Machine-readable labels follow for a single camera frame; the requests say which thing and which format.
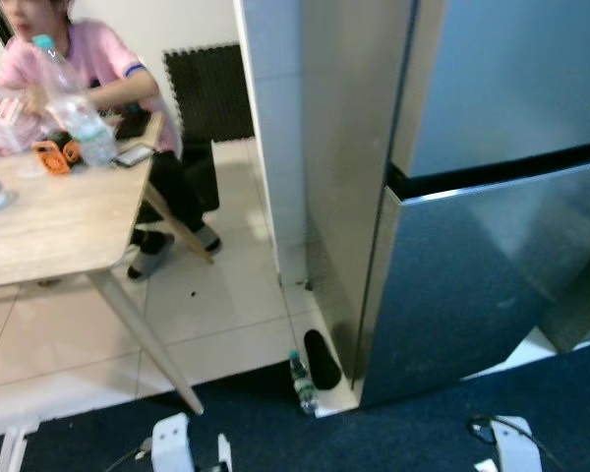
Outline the silver fridge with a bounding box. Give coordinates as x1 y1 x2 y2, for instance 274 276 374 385
300 0 590 409

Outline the light wooden table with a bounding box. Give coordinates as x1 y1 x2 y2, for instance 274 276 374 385
0 113 207 414

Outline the orange black device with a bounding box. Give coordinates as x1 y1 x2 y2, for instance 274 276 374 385
34 138 83 176

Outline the white floor strip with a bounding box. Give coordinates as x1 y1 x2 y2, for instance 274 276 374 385
0 421 40 472

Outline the phone with pale edge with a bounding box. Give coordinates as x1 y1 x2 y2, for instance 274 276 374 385
113 143 158 168

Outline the dark floor mat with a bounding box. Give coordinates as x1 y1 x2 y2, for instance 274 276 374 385
0 339 590 472

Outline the small bottle with green cap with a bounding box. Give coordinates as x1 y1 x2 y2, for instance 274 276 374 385
288 351 319 416

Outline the red white food box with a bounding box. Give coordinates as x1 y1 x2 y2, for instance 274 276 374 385
0 84 30 156

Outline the person in pink shirt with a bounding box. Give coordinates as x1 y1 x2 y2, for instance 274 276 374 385
0 0 222 281

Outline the black slipper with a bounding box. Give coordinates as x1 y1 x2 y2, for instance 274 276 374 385
303 329 343 391

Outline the large clear water bottle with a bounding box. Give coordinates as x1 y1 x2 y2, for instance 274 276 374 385
31 34 119 166

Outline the black foam wall panel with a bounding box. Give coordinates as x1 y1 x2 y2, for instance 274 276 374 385
162 44 255 144

